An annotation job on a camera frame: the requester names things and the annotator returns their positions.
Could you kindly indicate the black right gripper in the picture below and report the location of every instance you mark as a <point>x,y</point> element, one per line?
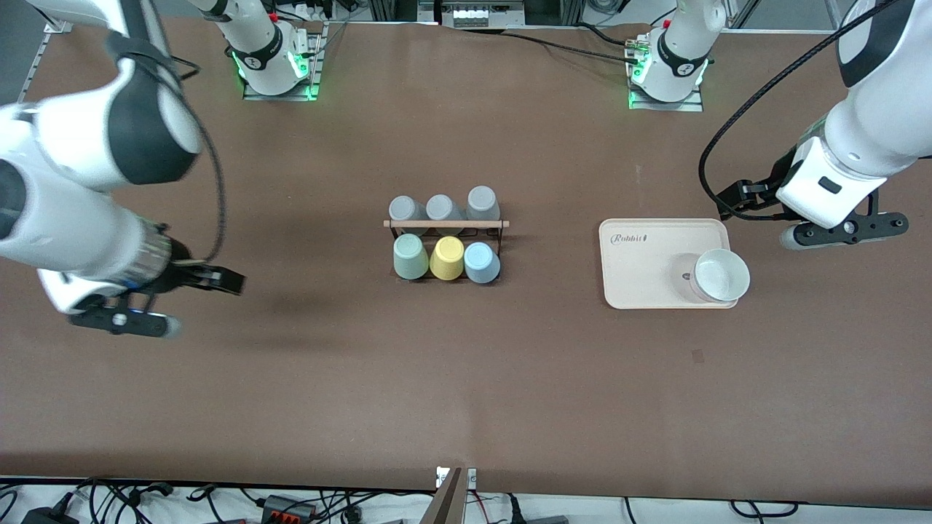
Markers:
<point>180,275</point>

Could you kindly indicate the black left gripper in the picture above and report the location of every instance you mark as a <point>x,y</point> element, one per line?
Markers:
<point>770,186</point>

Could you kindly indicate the mint green plastic cup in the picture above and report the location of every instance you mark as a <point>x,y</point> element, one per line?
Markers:
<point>411,256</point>

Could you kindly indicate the light blue plastic cup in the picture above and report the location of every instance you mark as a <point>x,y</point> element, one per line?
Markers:
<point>482,263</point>

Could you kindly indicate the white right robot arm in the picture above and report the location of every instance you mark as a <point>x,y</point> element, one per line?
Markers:
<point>73,145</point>

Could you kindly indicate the white bowl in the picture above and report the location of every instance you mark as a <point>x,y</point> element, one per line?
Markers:
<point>721,275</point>

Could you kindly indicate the beige plastic tray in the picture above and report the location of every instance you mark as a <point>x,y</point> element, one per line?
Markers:
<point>648,269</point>

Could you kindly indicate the grey plastic cup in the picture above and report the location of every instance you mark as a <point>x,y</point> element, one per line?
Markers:
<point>483,201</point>
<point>441,207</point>
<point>406,209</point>

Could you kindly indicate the yellow plastic cup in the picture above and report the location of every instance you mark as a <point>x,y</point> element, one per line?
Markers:
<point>447,258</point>

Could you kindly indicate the black connector with orange levers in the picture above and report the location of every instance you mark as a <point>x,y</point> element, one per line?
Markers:
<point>290,508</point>

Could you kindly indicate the black power adapter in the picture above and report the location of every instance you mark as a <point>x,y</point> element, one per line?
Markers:
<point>47,515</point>

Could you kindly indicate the grey stand bar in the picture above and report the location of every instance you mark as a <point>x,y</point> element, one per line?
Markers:
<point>448,502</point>

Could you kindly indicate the white power strip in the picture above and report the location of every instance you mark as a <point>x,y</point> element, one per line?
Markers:
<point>480,13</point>

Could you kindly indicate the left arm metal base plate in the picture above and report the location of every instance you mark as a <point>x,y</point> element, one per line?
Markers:
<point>690,106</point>

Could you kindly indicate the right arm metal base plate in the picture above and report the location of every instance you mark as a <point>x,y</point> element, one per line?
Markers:
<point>317,54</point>

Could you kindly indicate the aluminium frame rail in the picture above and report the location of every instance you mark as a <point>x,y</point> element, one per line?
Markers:
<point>36,69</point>

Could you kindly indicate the white stand bracket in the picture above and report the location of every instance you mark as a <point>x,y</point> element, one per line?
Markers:
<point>471,477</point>

